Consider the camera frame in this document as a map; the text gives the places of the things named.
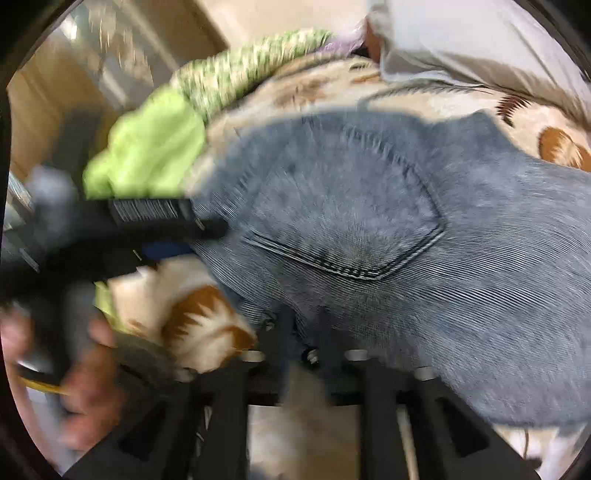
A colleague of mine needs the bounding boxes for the grey-blue denim pants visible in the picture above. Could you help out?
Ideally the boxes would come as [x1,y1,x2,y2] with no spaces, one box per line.
[191,108,591,430]

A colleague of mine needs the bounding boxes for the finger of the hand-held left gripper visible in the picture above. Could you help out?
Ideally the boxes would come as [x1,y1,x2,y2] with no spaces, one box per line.
[91,244,198,283]
[106,198,227,241]

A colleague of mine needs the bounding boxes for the purple plastic bag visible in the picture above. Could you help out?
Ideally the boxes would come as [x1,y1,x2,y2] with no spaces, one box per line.
[325,28,370,54]

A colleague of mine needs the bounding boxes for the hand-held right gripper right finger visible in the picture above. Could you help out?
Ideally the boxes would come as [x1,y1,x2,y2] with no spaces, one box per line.
[318,322,542,480]

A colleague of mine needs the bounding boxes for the grey pillow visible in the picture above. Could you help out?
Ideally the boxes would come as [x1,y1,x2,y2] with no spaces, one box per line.
[367,0,591,121]

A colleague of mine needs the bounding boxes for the lime green cloth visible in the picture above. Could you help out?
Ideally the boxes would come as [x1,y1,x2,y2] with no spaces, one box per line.
[82,87,207,200]

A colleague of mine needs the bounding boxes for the wooden door with glass pane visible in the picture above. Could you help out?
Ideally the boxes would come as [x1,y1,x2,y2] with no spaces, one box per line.
[7,0,232,185]

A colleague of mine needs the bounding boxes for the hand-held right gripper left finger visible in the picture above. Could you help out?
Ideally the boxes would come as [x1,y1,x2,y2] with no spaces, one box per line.
[62,316,302,480]

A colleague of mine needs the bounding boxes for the green checkered quilt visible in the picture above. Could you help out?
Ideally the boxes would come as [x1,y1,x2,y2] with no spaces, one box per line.
[168,28,334,121]

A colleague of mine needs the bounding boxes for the person's left hand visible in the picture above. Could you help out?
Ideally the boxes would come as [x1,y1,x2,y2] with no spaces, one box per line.
[58,318,127,446]

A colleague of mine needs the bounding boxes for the leaf-print fleece blanket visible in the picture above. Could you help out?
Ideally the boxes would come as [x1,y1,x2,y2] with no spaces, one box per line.
[95,55,591,480]

